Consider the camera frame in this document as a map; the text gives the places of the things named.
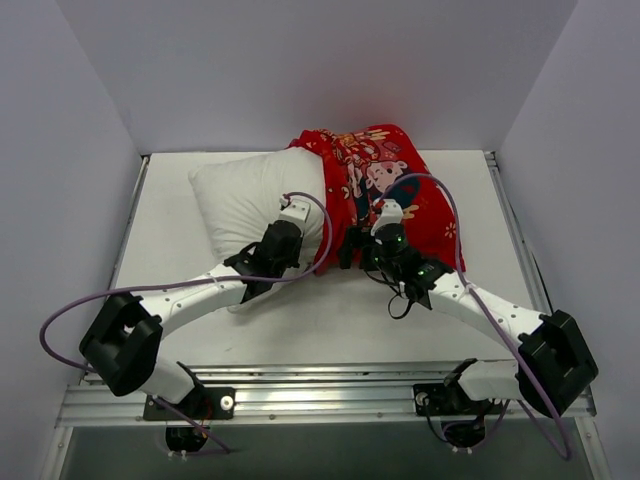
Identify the white pillow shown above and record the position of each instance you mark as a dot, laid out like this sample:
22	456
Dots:
238	199

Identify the red patterned pillowcase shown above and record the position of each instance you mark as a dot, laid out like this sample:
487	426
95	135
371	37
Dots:
379	161

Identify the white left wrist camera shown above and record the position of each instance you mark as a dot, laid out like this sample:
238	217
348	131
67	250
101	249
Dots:
294	211

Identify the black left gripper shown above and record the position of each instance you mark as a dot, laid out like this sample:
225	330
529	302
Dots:
288	231

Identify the aluminium front rail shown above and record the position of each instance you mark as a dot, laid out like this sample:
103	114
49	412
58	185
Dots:
298	394

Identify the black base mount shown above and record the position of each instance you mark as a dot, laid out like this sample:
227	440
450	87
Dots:
199	409
454	419

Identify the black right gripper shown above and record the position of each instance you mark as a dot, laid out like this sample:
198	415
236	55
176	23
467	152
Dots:
360	245

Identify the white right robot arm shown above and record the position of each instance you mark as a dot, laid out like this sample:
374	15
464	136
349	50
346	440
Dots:
551	363

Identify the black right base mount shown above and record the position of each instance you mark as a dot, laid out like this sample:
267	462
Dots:
454	419

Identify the aluminium left side rail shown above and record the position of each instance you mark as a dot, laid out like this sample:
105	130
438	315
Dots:
138	186

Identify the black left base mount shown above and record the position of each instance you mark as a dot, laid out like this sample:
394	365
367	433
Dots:
199	409

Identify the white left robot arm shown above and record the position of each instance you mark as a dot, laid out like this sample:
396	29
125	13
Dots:
123	342

